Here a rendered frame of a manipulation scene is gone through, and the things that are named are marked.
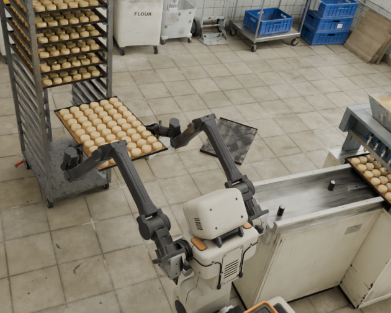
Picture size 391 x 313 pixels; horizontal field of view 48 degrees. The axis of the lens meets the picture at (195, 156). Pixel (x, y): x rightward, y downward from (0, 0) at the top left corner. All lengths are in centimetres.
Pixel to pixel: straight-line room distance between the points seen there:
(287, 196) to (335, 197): 29
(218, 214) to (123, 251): 158
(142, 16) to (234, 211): 384
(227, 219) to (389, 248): 131
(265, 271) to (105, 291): 105
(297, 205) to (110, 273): 132
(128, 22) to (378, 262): 371
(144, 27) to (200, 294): 388
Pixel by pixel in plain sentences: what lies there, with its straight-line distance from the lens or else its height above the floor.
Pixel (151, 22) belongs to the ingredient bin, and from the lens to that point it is 532.
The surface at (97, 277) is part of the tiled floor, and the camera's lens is 301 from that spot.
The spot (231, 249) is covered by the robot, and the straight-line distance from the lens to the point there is 171.
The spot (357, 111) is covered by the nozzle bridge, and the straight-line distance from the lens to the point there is 276.
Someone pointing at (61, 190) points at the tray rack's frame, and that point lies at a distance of 334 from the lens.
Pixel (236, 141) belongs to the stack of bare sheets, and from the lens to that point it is 417.
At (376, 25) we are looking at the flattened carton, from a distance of 669.
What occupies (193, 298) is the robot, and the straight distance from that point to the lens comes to 195.
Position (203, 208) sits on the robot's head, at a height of 132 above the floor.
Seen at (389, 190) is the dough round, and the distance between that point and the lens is 273.
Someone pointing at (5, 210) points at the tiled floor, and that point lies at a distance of 348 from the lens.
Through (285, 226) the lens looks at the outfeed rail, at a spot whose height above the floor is 88.
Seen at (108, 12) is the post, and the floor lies 147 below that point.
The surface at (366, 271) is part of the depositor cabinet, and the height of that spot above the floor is 39.
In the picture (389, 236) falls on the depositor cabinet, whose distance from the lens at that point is 272.
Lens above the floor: 247
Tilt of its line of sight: 39 degrees down
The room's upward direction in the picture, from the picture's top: 10 degrees clockwise
